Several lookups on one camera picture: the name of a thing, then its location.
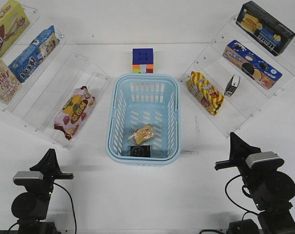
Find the blue cookie bag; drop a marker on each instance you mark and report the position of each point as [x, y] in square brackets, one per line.
[36, 52]

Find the clear acrylic right shelf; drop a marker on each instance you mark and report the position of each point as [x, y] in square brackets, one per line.
[249, 96]

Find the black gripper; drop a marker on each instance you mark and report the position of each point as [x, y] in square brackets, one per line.
[240, 157]
[46, 186]

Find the yellow red striped snack bag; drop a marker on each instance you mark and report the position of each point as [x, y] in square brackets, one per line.
[204, 92]

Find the green and red cracker box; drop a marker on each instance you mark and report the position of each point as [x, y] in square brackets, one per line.
[13, 22]

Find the clear acrylic left shelf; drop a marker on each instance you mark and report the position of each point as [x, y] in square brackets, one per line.
[46, 91]

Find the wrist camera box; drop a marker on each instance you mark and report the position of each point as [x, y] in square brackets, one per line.
[264, 161]
[23, 178]

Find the bread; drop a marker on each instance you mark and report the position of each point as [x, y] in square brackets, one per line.
[141, 135]

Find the black Franzzi biscuit box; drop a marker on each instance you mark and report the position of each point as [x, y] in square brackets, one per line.
[269, 32]

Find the clear acrylic shelf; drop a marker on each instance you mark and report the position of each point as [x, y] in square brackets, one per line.
[249, 96]
[46, 91]

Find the Pocky biscuit stick box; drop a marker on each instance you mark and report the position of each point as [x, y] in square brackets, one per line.
[9, 84]

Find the light blue plastic basket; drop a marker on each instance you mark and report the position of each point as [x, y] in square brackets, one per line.
[138, 100]

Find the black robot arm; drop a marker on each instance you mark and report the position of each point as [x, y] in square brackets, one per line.
[270, 189]
[31, 207]

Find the black white tissue pack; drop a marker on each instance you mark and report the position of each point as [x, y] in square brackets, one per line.
[232, 85]
[140, 151]

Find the multicolour puzzle cube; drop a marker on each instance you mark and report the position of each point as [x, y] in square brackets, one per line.
[142, 60]

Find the blue orange sandwich cookie box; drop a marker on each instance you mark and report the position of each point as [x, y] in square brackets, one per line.
[251, 64]

